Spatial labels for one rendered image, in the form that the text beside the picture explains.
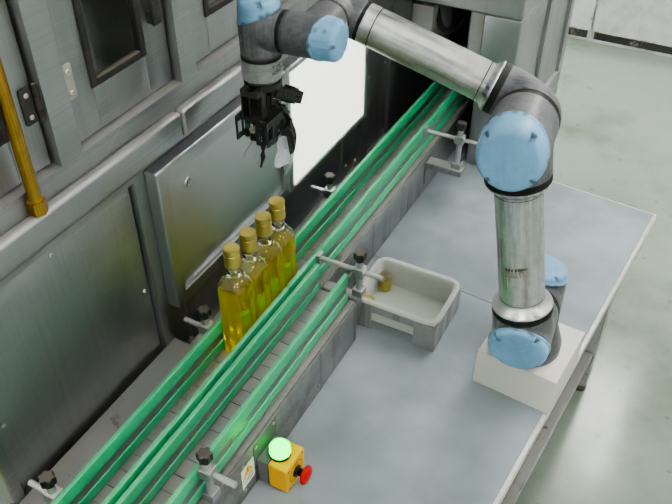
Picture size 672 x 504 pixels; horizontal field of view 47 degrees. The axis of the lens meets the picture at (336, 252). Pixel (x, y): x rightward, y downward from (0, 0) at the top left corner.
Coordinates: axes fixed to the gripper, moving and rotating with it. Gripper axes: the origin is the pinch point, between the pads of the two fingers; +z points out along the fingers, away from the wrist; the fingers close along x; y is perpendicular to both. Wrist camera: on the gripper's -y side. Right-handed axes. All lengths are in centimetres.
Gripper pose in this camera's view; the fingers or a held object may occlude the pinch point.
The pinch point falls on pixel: (274, 163)
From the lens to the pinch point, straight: 158.6
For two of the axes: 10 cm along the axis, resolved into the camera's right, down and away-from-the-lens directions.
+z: 0.0, 7.7, 6.4
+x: 8.9, 2.9, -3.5
